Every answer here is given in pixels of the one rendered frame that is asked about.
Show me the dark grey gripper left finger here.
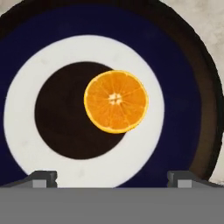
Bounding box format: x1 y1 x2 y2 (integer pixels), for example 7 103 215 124
3 170 59 189

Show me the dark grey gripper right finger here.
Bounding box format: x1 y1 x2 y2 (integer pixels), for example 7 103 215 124
166 170 223 189

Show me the blue white black ringed bowl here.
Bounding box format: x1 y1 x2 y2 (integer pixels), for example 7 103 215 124
0 0 224 189

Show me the halved orange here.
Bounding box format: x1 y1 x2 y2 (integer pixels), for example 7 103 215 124
83 69 150 135

